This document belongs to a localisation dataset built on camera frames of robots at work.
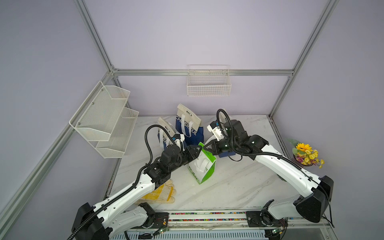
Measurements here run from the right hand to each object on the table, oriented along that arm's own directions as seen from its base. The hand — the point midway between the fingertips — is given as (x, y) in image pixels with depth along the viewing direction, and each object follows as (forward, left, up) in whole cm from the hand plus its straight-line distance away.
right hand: (206, 149), depth 72 cm
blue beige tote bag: (+22, +10, -6) cm, 24 cm away
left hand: (0, +3, 0) cm, 3 cm away
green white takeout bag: (-8, +1, -2) cm, 8 cm away
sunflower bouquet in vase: (-3, -47, 0) cm, 47 cm away
